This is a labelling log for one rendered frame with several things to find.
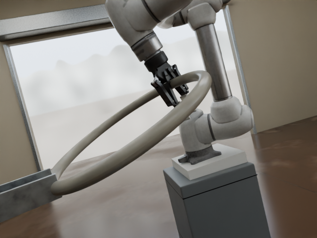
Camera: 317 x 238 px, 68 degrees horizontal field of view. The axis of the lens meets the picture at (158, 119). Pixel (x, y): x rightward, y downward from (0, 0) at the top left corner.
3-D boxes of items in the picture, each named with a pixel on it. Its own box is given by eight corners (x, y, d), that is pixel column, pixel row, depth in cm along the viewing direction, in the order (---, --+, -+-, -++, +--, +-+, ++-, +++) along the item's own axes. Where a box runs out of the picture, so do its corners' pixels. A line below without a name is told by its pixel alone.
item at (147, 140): (69, 233, 31) (54, 217, 30) (42, 179, 73) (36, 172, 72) (254, 57, 53) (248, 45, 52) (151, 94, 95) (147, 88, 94)
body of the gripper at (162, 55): (152, 55, 80) (166, 78, 83) (137, 65, 75) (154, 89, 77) (167, 46, 75) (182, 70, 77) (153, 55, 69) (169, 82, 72)
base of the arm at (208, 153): (174, 161, 139) (171, 152, 139) (207, 149, 144) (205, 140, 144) (185, 167, 121) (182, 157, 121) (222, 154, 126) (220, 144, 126)
